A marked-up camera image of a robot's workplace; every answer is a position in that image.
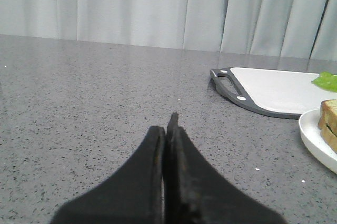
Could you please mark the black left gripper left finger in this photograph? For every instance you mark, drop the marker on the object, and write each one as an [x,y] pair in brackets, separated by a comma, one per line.
[133,194]

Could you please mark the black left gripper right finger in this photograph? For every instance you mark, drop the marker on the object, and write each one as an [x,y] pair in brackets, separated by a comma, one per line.
[196,193]

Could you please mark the green lettuce leaf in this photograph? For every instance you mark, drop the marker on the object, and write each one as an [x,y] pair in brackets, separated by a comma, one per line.
[326,81]

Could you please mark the bread slice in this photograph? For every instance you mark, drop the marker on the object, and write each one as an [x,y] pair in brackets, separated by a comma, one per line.
[328,136]
[328,114]

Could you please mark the white round plate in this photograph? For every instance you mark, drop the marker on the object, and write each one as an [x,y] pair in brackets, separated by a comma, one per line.
[310,135]

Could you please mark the white and grey cutting board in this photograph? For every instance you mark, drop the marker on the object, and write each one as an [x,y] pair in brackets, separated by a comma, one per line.
[273,93]

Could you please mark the white curtain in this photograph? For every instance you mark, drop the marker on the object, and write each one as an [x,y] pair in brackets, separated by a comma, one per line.
[282,28]

